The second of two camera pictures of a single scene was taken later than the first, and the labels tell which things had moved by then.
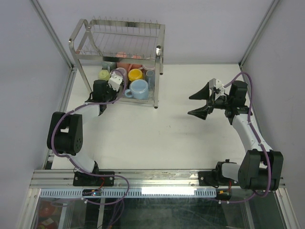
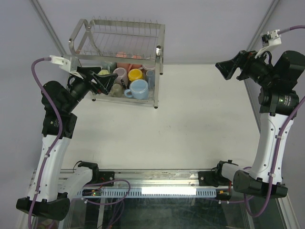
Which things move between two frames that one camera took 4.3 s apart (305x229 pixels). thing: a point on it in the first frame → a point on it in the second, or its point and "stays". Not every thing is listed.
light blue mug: [138, 89] stays
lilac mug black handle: [123, 72] stays
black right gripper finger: [202, 112] → [227, 68]
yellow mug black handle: [135, 74] stays
